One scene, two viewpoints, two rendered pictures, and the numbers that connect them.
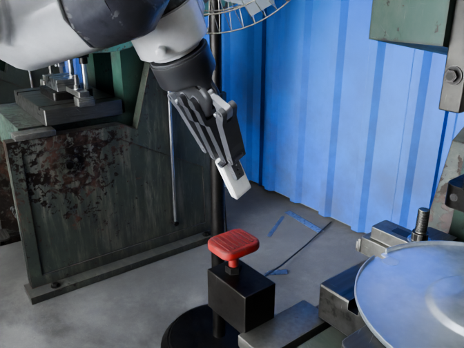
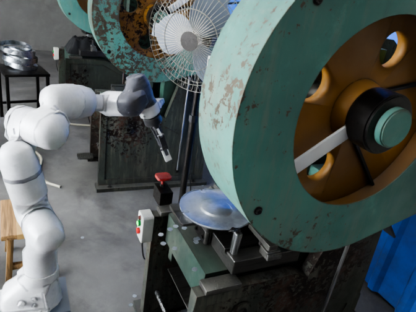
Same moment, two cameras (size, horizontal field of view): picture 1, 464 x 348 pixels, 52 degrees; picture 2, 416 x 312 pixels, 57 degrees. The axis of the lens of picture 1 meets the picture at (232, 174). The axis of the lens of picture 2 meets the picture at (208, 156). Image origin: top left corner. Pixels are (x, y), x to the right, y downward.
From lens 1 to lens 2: 105 cm
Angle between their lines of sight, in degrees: 9
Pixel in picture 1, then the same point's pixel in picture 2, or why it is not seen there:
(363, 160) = not seen: hidden behind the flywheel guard
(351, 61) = not seen: hidden behind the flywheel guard
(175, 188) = (179, 152)
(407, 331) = (188, 206)
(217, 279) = (156, 187)
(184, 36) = (150, 114)
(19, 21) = (108, 108)
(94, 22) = (124, 112)
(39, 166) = (114, 127)
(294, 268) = not seen: hidden behind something
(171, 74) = (147, 122)
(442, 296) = (206, 202)
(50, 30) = (114, 111)
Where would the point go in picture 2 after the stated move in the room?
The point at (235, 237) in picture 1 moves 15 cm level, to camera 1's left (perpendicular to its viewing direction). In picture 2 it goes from (164, 174) to (134, 167)
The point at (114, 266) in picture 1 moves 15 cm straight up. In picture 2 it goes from (140, 184) to (141, 168)
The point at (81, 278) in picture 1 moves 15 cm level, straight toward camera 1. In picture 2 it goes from (122, 186) to (121, 196)
